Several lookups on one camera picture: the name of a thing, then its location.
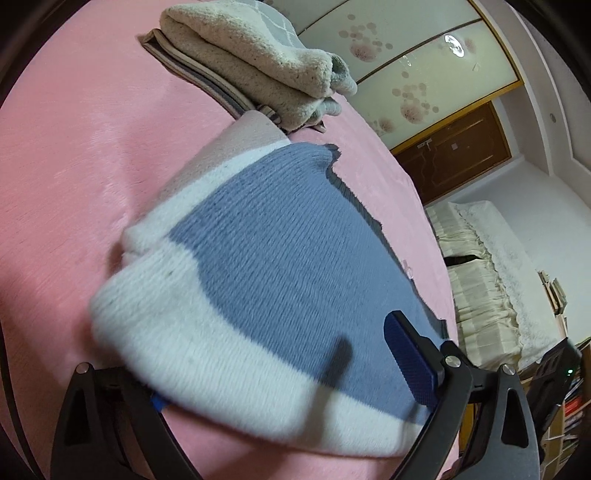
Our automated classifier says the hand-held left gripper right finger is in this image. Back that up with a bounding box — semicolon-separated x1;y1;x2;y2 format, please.
383;311;542;480

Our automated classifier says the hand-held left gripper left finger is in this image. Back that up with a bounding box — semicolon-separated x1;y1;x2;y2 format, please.
50;362;204;480

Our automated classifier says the blue white knit sweater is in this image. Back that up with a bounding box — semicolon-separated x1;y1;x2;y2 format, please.
90;110;447;459

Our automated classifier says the wooden bookshelf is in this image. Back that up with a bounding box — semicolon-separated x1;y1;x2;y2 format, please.
457;337;591;480

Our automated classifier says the cream pleated furniture cover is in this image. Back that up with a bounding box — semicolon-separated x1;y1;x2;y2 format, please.
425;203;523;371

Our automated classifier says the white lace cloth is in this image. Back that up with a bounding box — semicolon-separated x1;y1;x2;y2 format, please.
455;200;563;365

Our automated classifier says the brown wooden door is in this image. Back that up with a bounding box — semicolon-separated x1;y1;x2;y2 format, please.
394;100;513;206

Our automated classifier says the pink bed blanket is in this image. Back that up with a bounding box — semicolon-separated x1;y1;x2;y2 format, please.
0;0;462;480

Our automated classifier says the floral sliding-door wardrobe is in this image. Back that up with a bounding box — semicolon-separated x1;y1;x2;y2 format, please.
263;0;522;151

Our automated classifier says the grey striped garment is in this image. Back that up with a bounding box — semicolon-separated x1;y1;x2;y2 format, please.
141;28;327;136

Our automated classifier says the cream fleece garment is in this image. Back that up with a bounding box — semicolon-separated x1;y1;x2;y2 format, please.
159;0;359;131

